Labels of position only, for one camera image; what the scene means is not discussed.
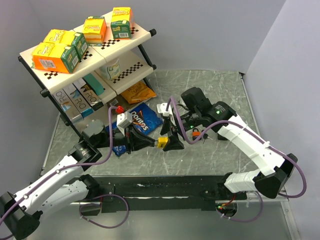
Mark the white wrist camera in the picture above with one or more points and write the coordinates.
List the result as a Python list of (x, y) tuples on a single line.
[(165, 112), (124, 120)]

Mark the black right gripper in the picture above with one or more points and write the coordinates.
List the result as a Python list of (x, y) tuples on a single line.
[(173, 143)]

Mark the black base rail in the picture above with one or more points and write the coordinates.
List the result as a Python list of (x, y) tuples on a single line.
[(168, 192)]

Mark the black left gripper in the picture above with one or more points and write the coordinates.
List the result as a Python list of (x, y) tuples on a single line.
[(135, 140)]

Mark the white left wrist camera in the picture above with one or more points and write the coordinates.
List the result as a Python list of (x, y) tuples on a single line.
[(124, 120)]

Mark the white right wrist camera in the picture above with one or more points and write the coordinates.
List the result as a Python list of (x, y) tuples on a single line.
[(165, 112)]

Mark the front orange sponge box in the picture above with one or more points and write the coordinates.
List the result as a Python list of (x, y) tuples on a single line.
[(55, 57)]

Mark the yellow honey dijon chip bag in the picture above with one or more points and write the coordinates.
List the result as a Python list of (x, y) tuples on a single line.
[(138, 93)]

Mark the left white RO box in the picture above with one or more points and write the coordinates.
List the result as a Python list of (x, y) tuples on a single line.
[(68, 106)]

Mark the orange padlock key bunch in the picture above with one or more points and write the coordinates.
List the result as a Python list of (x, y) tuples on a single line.
[(205, 137)]

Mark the middle white RO box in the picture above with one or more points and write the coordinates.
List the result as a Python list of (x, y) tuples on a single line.
[(78, 100)]

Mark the yellow padlock with key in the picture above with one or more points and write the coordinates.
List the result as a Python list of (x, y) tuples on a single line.
[(162, 142)]

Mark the brown snack bag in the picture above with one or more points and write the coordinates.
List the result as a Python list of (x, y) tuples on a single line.
[(117, 101)]

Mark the black padlock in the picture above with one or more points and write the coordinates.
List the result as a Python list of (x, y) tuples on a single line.
[(221, 138)]

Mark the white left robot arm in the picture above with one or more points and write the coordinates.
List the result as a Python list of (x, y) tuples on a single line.
[(66, 182)]

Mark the green yellow sponge box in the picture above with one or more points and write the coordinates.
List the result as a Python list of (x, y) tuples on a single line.
[(121, 23)]

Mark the orange yellow sponge pack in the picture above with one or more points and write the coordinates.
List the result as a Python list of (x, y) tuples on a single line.
[(94, 30)]

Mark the white ro box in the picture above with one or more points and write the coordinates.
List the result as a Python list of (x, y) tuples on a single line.
[(68, 106), (78, 100)]

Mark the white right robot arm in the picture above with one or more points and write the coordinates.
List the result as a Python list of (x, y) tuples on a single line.
[(274, 168)]

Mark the beige two-tier shelf rack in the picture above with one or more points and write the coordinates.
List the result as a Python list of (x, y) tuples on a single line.
[(135, 66)]

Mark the orange padlock with keys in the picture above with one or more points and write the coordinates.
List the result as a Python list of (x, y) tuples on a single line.
[(196, 133)]

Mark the teal box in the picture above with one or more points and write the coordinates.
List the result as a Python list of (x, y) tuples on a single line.
[(94, 84)]

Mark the blue Doritos chip bag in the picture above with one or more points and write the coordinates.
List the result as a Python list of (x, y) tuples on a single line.
[(144, 119)]

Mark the white paper cup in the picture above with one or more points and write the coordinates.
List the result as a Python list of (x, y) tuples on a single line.
[(111, 70)]

